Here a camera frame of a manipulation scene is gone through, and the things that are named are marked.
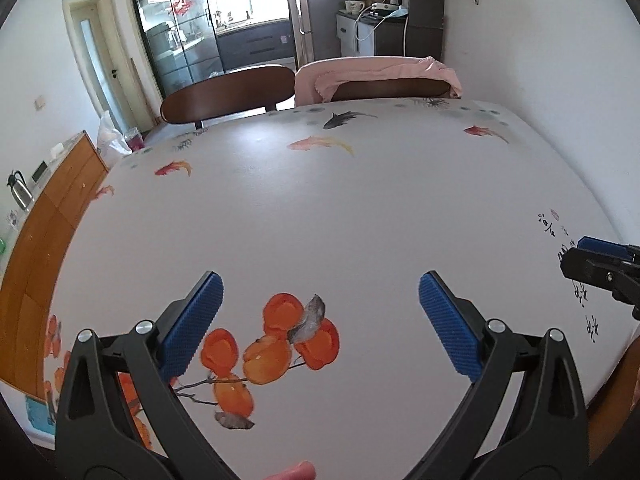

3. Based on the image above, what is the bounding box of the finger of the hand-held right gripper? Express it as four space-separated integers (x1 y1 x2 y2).
576 236 640 262
559 247 640 319

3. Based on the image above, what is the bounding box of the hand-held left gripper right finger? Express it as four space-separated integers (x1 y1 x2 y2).
412 270 590 480

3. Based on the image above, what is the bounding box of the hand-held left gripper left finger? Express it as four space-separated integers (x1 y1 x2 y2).
55 270 224 480

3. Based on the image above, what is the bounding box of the person's left hand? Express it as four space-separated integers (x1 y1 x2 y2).
262 461 317 480

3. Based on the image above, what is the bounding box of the wooden sideboard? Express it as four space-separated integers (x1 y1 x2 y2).
0 130 111 401

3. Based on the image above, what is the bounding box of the dark red jar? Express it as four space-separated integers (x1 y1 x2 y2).
122 127 146 153

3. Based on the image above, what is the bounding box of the clear plastic bag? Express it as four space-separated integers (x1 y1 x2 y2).
96 110 133 170

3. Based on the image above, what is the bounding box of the steel kettle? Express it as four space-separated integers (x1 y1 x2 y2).
6 170 36 211

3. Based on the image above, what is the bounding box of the brown wooden chair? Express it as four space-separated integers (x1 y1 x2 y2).
160 65 296 130

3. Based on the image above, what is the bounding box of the cloth-draped wooden chair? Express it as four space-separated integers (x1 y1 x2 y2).
330 80 451 103

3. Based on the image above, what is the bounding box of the pink cloth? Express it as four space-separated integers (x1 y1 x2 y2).
294 56 463 107

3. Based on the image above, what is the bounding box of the dark low cabinet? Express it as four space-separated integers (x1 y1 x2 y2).
375 12 446 61

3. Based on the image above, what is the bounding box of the white interior door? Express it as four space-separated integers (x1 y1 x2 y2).
62 0 153 133

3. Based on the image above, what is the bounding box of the glass sliding door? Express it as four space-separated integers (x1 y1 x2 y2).
125 0 223 98

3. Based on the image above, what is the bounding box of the white low cabinet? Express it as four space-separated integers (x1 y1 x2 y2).
335 12 376 58

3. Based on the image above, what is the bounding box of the dark grey refrigerator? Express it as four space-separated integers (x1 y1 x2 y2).
287 0 346 68

